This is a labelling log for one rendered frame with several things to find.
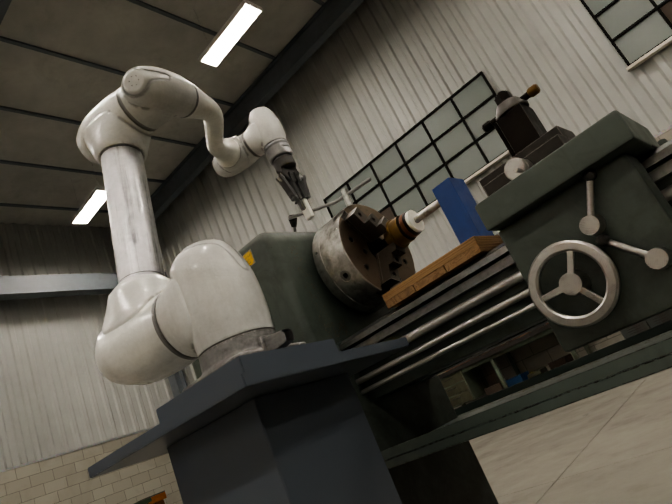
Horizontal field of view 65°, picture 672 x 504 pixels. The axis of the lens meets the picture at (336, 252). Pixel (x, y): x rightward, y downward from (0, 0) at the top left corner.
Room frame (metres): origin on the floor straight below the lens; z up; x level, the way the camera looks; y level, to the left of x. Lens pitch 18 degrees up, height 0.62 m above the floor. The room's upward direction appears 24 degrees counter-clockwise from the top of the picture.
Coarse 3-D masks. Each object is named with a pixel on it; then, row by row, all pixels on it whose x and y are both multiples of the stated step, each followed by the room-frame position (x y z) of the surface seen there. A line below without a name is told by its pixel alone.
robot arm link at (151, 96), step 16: (128, 80) 1.02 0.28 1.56; (144, 80) 1.02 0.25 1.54; (160, 80) 1.04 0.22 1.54; (176, 80) 1.09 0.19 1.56; (128, 96) 1.04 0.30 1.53; (144, 96) 1.04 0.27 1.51; (160, 96) 1.06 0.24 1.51; (176, 96) 1.10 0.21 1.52; (192, 96) 1.15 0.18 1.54; (128, 112) 1.08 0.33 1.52; (144, 112) 1.08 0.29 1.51; (160, 112) 1.11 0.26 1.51; (176, 112) 1.14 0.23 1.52; (144, 128) 1.13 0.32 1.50
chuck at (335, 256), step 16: (352, 208) 1.50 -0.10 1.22; (368, 208) 1.56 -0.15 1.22; (336, 224) 1.43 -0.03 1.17; (320, 240) 1.47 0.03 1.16; (336, 240) 1.42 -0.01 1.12; (352, 240) 1.45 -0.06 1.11; (336, 256) 1.43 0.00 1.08; (352, 256) 1.42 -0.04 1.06; (368, 256) 1.48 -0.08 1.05; (336, 272) 1.45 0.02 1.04; (352, 272) 1.43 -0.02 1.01; (368, 272) 1.45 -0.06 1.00; (400, 272) 1.57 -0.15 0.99; (352, 288) 1.47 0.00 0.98; (368, 288) 1.46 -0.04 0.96; (368, 304) 1.53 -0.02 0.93; (384, 304) 1.57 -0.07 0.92
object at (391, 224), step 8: (400, 216) 1.43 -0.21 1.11; (392, 224) 1.44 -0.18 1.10; (400, 224) 1.42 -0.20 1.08; (392, 232) 1.44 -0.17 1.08; (400, 232) 1.43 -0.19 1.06; (408, 232) 1.43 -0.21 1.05; (416, 232) 1.43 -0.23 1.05; (392, 240) 1.45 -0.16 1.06; (400, 240) 1.45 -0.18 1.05; (408, 240) 1.45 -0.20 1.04
